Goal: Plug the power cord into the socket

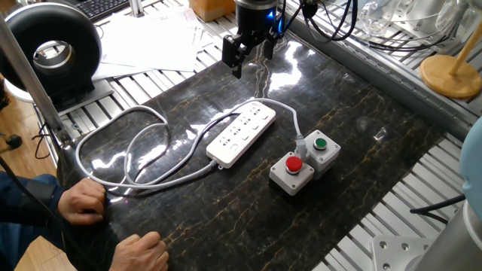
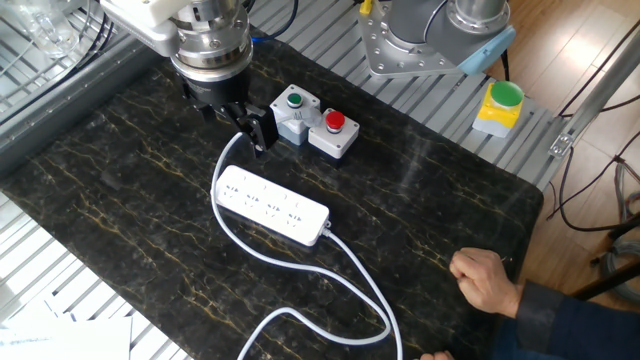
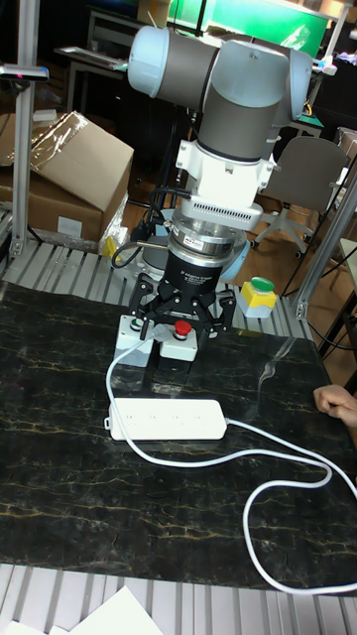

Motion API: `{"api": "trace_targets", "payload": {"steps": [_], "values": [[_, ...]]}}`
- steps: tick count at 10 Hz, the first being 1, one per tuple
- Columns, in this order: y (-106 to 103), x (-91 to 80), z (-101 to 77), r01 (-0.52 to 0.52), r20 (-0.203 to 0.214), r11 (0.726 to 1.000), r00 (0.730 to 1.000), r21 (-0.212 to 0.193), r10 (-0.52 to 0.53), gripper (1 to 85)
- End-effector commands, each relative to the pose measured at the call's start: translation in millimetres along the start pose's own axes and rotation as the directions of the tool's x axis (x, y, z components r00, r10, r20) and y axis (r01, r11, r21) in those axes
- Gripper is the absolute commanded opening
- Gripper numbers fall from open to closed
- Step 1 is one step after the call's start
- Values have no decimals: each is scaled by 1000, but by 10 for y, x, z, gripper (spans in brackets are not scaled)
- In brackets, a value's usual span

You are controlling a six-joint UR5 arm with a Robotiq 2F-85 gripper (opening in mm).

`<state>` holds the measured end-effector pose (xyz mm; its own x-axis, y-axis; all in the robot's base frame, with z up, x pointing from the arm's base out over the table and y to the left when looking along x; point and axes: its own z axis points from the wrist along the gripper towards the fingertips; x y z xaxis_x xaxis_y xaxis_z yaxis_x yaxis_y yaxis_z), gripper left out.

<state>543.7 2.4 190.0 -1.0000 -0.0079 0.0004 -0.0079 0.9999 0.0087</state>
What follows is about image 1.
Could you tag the grey box red push button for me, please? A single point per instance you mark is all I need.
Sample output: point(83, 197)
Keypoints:
point(290, 180)

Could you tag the round wooden stand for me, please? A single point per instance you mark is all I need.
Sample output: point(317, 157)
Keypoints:
point(448, 77)

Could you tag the silver robot mount plate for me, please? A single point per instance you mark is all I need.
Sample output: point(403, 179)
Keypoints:
point(391, 252)

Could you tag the person left hand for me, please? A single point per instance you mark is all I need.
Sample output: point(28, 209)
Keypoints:
point(81, 201)

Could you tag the person right hand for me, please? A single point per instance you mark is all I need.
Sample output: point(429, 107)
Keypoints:
point(139, 252)

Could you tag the white power strip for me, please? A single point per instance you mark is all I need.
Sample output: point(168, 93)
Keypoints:
point(241, 133)

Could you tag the clear plastic container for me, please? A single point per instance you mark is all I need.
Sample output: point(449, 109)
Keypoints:
point(376, 17)

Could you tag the black marble pattern slab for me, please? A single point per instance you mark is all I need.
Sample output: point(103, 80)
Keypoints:
point(339, 113)

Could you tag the black keyboard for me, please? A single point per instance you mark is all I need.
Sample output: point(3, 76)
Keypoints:
point(101, 7)

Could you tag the white paper sheets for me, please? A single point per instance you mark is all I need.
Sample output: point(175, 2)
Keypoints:
point(150, 41)

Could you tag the grey box green push button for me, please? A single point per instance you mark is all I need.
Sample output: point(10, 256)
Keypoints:
point(327, 154)

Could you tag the silver metal post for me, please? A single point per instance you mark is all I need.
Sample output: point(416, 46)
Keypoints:
point(136, 7)

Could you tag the brown cardboard box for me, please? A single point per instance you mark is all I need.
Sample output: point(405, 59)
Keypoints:
point(211, 9)

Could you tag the grey aluminium beam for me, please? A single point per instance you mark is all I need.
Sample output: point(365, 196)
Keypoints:
point(376, 73)

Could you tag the person left forearm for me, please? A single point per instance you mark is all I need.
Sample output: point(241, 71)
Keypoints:
point(34, 192)

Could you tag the blue trousers leg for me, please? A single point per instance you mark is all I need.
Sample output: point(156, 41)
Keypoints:
point(9, 244)

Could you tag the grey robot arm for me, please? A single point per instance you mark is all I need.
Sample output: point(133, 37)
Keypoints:
point(472, 169)

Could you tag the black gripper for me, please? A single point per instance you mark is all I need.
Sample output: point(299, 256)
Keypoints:
point(252, 19)

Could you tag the aluminium frame pole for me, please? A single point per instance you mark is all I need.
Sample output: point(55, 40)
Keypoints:
point(34, 86)

